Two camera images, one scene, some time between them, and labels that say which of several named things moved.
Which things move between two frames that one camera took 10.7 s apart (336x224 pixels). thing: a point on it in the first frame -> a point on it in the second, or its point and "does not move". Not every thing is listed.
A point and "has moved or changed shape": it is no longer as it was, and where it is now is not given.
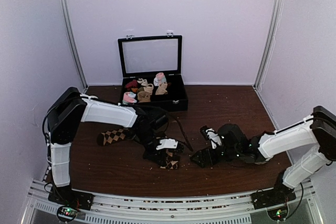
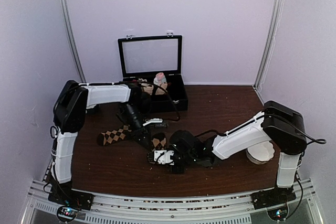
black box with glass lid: x=151 y=69 does not move
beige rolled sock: x=161 y=88 does not move
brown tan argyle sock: x=172 y=161 has moved or changed shape
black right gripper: x=201 y=154 -> x=178 y=171
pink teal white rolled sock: x=160 y=78 does not move
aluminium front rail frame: x=112 y=209 does not move
